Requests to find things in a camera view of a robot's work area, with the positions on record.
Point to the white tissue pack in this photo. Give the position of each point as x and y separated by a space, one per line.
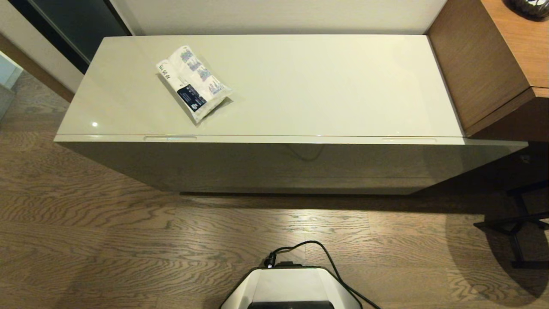
193 81

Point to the beige glossy cabinet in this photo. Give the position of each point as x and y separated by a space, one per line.
309 86

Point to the brown wooden cabinet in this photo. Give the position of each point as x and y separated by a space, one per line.
480 64

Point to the dark glass door panel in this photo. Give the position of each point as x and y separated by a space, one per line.
77 25

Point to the pale blue white furniture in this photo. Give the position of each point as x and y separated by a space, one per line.
7 71

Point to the dark decorative bowl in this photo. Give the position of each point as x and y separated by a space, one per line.
532 6

